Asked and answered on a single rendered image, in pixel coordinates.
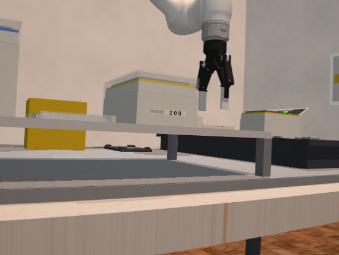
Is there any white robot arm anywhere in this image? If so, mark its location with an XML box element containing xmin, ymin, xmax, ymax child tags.
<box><xmin>150</xmin><ymin>0</ymin><xmax>232</xmax><ymax>42</ymax></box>

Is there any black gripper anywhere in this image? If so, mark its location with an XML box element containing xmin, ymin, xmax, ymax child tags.
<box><xmin>198</xmin><ymin>39</ymin><xmax>234</xmax><ymax>111</ymax></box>

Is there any dark grey square pad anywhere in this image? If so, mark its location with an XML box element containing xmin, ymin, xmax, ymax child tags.
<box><xmin>104</xmin><ymin>144</ymin><xmax>152</xmax><ymax>152</ymax></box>

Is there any yellow tip rack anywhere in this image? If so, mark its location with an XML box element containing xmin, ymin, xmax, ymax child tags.
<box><xmin>240</xmin><ymin>110</ymin><xmax>300</xmax><ymax>139</ymax></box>

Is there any white flat shelf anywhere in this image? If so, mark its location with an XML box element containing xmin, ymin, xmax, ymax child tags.
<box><xmin>0</xmin><ymin>116</ymin><xmax>272</xmax><ymax>177</ymax></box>

